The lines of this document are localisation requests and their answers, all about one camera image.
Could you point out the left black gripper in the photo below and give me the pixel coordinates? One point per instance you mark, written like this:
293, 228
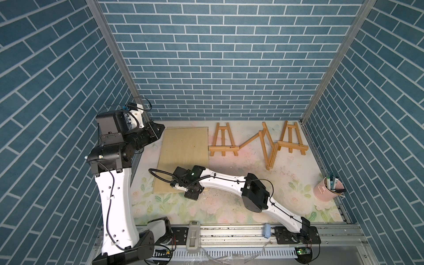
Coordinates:
154, 134

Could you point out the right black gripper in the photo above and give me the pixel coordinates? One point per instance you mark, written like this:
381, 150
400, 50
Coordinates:
193, 196

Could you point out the plywood canvas board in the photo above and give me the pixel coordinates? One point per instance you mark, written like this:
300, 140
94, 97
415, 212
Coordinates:
185, 148

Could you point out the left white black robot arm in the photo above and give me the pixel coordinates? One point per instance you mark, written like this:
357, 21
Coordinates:
121, 134

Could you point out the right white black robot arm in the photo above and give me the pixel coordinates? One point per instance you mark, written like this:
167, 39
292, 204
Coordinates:
294, 228

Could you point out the pink cup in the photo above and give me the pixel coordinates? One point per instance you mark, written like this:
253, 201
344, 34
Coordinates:
322, 193

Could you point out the right green circuit board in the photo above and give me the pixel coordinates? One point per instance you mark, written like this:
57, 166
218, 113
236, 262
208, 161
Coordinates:
303, 251

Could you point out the green marker pen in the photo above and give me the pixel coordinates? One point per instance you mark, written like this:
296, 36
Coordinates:
328, 182

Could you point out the teal marker pen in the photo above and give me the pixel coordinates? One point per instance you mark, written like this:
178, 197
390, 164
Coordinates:
333, 181

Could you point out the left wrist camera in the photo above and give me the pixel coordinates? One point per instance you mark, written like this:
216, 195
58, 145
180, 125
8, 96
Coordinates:
133, 115

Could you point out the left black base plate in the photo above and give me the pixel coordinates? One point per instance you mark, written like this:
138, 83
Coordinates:
180, 236

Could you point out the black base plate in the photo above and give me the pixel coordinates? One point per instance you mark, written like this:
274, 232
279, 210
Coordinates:
180, 236
307, 236

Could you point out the grey rail clamp handle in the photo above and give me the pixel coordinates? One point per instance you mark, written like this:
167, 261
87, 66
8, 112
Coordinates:
193, 240

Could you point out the blue rail clip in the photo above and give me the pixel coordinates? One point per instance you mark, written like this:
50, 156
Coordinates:
267, 230

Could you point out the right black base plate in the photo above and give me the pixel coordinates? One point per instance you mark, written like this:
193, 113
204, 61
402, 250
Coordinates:
307, 236

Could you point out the aluminium front rail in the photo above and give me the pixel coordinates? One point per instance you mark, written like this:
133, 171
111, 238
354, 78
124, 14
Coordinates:
222, 244

